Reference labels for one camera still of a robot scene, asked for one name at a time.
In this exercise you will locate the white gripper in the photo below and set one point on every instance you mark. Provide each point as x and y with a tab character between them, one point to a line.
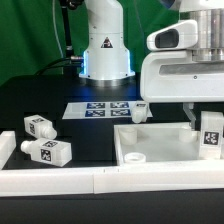
172	76

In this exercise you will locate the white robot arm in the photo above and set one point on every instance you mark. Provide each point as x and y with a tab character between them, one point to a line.
107	60

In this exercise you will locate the white U-shaped fence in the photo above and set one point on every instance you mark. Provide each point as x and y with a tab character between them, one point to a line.
156	176

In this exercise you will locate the paper sheet with markers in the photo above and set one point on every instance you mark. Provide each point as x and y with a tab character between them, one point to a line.
98	110

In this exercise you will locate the black pole stand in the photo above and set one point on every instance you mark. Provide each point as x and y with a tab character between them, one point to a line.
73	62

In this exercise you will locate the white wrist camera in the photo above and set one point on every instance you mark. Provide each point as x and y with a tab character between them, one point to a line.
182	35

